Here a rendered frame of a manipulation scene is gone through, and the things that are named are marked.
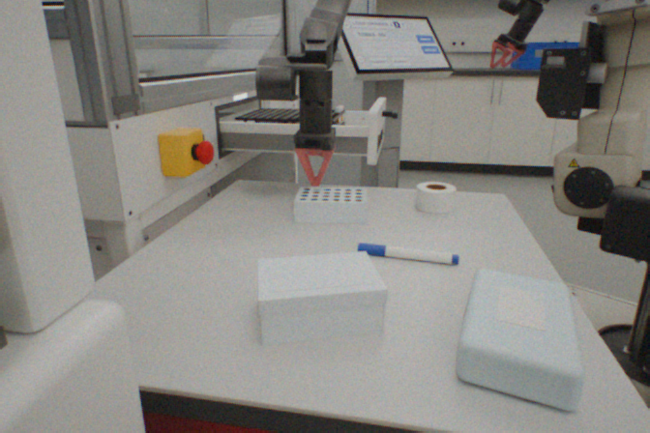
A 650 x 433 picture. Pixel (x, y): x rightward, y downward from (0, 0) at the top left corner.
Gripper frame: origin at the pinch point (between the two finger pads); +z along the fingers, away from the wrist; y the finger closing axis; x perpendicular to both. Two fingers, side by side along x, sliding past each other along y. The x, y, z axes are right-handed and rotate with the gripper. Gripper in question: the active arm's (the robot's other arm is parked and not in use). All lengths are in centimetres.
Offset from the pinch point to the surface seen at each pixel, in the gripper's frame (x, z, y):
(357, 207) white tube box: 7.8, 2.3, 6.9
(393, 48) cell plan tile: 21, -25, -118
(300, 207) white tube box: -1.9, 2.7, 7.0
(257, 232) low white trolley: -8.1, 5.5, 11.8
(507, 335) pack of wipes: 20.7, 0.9, 42.1
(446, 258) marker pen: 19.9, 4.1, 21.1
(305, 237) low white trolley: -0.3, 5.4, 13.2
